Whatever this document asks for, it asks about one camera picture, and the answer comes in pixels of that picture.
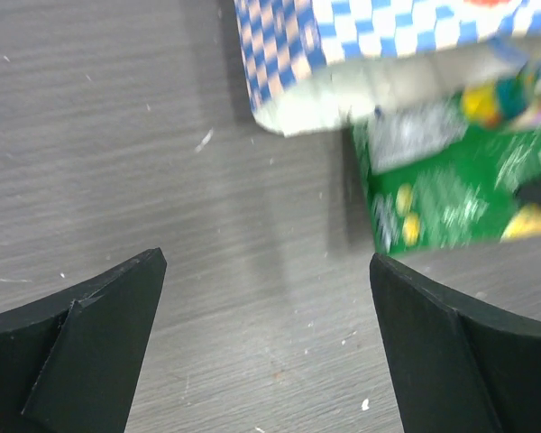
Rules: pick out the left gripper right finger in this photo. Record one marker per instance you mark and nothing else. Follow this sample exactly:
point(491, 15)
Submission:
point(457, 363)

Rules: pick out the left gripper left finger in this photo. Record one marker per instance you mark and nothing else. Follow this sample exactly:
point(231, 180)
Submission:
point(71, 361)

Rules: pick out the green Fox's spring tea candy bag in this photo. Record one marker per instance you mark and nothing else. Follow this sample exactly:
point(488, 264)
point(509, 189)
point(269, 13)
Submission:
point(432, 178)

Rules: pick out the blue checkered paper bag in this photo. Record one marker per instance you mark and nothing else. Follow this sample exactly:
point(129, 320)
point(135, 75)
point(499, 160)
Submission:
point(320, 65)

